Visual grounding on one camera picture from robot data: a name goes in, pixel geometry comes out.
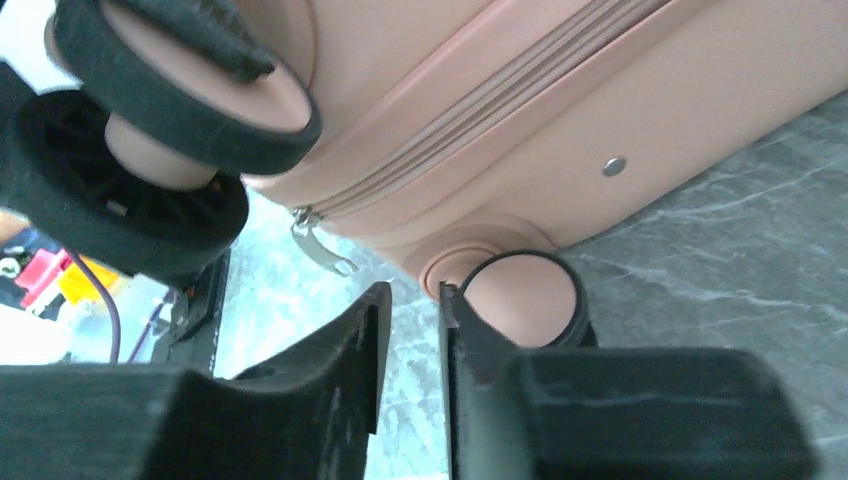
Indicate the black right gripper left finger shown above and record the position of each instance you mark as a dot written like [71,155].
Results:
[306,413]

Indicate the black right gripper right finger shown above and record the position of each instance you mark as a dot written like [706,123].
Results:
[568,412]

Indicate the pink hard-shell suitcase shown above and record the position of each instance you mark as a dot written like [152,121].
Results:
[454,131]

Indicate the black suitcase wheel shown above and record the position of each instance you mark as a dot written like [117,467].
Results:
[533,298]
[140,167]

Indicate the silver zipper pull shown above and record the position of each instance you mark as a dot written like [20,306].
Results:
[303,235]

